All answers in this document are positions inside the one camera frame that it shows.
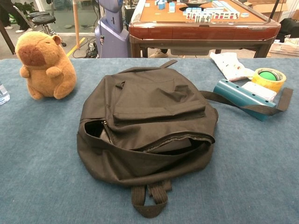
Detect brown mahjong table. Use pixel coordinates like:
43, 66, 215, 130
128, 0, 282, 58

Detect green ball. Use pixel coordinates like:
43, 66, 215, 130
258, 71, 278, 82

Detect yellow tape roll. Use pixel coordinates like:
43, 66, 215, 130
251, 68, 287, 93

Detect cardboard box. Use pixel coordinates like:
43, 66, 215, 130
247, 0, 290, 14

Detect black round stool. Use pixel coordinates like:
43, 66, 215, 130
31, 15, 67, 47
28, 11, 50, 19

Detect dark bowl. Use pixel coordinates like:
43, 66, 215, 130
179, 0, 211, 7

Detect brown capybara plush toy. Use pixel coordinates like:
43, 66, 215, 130
14, 31, 78, 100

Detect black cloth bundle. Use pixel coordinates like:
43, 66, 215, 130
279, 18, 299, 42

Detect black floor cables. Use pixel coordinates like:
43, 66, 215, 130
72, 38, 99, 58

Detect blue purple robot base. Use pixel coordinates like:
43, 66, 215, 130
94, 0, 131, 58

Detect beige shoe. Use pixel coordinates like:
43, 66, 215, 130
149, 49, 169, 58

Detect teal cylindrical tube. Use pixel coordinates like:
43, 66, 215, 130
213, 78, 278, 122

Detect black fabric backpack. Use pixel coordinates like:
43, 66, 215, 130
76, 59, 294, 219

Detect white flat box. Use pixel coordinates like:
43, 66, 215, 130
241, 81, 278, 102

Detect clear plastic water bottle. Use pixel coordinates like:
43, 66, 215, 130
0, 81, 11, 105

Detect wooden pole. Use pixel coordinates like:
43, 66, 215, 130
72, 0, 81, 49

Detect white printed plastic bag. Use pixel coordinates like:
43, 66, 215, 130
209, 51, 256, 82

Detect dark brown table leg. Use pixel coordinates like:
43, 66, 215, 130
0, 22, 16, 56

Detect white plastic basket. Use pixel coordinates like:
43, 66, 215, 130
269, 42, 299, 56

